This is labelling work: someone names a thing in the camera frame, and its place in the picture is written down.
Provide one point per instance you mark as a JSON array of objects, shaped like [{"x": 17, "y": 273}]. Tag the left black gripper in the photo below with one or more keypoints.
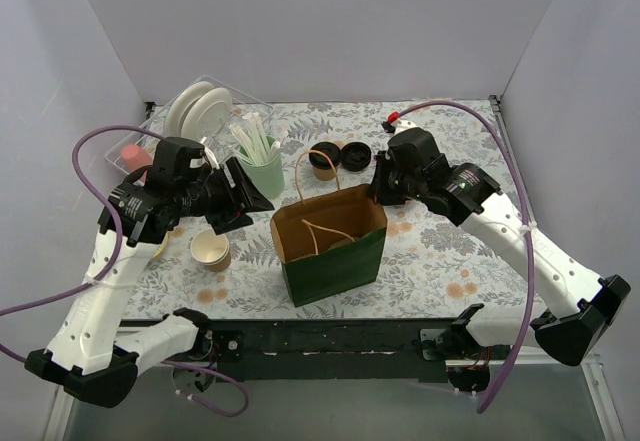
[{"x": 228, "y": 193}]

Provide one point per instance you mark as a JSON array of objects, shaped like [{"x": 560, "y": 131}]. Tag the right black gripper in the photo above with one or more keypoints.
[{"x": 382, "y": 179}]

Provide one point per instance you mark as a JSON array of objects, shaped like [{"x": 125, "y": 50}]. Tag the brown paper coffee cup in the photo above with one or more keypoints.
[{"x": 324, "y": 175}]

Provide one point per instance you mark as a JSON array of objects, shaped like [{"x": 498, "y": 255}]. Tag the black coffee cup lid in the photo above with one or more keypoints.
[{"x": 324, "y": 155}]

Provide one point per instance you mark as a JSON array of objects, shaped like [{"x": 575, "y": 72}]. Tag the green brown paper bag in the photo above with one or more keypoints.
[{"x": 302, "y": 233}]

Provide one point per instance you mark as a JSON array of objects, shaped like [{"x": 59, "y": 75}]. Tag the brown cardboard cup carrier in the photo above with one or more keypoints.
[{"x": 341, "y": 243}]

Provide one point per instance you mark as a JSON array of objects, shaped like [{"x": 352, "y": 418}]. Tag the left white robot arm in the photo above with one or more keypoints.
[{"x": 86, "y": 356}]

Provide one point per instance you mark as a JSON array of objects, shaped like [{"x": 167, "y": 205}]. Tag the black coffee lid stack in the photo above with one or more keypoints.
[{"x": 356, "y": 156}]

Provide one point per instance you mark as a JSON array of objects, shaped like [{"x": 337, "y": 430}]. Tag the green straw holder cup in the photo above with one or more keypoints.
[{"x": 269, "y": 178}]

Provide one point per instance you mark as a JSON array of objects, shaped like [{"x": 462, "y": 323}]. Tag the white wrapped straws bundle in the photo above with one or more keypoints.
[{"x": 255, "y": 146}]

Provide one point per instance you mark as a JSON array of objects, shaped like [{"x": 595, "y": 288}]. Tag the white plate front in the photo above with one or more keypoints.
[{"x": 208, "y": 115}]

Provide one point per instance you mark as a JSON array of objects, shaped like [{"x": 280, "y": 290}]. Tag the white plate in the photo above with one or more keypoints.
[
  {"x": 181, "y": 106},
  {"x": 208, "y": 115}
]

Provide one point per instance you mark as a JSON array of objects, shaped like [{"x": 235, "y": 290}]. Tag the yellow blue patterned bowl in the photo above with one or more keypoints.
[{"x": 162, "y": 246}]

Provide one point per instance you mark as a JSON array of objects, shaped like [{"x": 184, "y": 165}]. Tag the clear plastic dish rack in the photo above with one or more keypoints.
[{"x": 221, "y": 143}]

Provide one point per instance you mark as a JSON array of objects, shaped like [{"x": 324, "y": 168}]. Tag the floral patterned table mat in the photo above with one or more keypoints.
[{"x": 429, "y": 268}]

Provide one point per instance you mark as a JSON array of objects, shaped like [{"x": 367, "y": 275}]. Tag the white plate rear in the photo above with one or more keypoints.
[{"x": 181, "y": 106}]

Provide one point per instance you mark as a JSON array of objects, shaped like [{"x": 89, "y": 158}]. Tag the pink plastic cup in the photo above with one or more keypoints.
[{"x": 135, "y": 157}]

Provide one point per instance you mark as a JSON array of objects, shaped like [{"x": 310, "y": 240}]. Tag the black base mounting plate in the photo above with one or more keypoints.
[{"x": 325, "y": 349}]

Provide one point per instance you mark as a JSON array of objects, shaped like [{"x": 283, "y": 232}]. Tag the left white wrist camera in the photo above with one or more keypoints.
[{"x": 209, "y": 155}]

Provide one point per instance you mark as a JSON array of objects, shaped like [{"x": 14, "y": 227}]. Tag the aluminium frame rail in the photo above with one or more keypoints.
[{"x": 541, "y": 400}]

